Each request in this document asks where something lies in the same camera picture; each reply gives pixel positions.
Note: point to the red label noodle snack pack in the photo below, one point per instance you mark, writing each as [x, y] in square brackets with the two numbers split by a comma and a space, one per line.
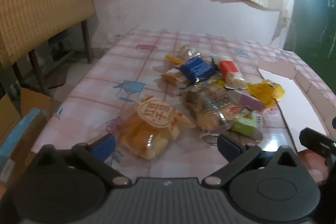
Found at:
[233, 79]

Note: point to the cardboard box on floor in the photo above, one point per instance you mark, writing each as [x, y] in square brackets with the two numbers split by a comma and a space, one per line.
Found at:
[20, 129]

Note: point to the brown cake clear wrapper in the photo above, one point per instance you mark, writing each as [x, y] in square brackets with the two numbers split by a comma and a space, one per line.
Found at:
[213, 108]

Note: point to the green door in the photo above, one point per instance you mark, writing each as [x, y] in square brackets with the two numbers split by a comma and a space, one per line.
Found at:
[312, 36]

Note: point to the red bean bread clear pack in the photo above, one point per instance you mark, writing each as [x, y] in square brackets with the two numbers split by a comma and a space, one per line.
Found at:
[152, 126]

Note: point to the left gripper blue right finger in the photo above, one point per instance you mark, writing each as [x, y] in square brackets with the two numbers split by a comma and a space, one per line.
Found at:
[229, 148]

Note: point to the light green snack packet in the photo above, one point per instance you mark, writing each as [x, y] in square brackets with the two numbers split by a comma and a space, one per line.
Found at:
[249, 123]

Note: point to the pink checkered tablecloth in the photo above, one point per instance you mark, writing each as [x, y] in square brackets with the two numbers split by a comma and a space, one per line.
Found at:
[132, 68]

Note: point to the wicker chair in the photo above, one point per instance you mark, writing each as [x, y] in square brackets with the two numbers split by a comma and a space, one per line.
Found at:
[26, 24]

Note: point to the clear bag brown cookies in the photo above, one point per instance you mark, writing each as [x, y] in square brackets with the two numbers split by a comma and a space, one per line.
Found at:
[182, 54]

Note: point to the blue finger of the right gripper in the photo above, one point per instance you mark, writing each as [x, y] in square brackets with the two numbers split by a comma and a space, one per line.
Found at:
[316, 142]

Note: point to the purple snack packet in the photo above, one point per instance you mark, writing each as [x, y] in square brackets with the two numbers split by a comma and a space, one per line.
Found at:
[250, 102]

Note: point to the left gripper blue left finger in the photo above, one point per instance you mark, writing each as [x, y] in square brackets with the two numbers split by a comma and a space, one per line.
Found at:
[104, 147]

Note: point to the blue snack packet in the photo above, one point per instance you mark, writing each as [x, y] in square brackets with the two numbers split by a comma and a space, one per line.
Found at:
[196, 70]

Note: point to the orange white striped snack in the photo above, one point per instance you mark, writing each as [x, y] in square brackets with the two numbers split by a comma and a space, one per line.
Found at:
[176, 78]

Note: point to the yellow soft bread packet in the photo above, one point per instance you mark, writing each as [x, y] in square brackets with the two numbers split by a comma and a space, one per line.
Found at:
[267, 92]

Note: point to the shallow cardboard box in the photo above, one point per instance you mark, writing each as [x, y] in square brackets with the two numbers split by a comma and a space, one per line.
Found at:
[302, 105]

